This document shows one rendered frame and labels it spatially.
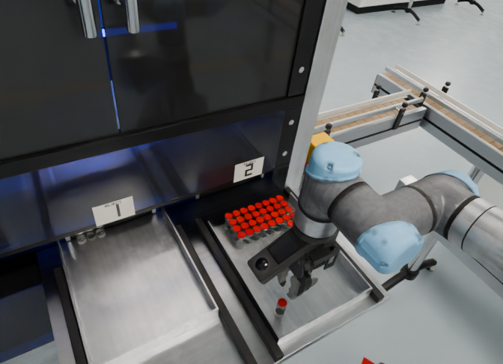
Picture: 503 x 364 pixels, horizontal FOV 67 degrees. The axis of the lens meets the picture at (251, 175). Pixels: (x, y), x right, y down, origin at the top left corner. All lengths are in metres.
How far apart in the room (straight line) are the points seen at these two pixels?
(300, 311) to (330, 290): 0.10
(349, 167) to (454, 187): 0.16
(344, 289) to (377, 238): 0.47
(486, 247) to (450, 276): 1.81
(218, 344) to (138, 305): 0.19
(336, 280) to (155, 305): 0.43
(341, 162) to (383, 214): 0.09
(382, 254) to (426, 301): 1.71
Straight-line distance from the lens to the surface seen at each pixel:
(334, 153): 0.55
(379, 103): 1.58
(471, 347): 2.19
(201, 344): 0.86
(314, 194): 0.56
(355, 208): 0.52
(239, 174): 0.97
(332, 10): 0.87
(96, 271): 0.97
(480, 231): 0.57
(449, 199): 0.59
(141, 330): 0.87
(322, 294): 0.94
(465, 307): 2.30
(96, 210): 0.87
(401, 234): 0.51
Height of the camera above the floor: 1.67
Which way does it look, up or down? 42 degrees down
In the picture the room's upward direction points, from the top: 8 degrees clockwise
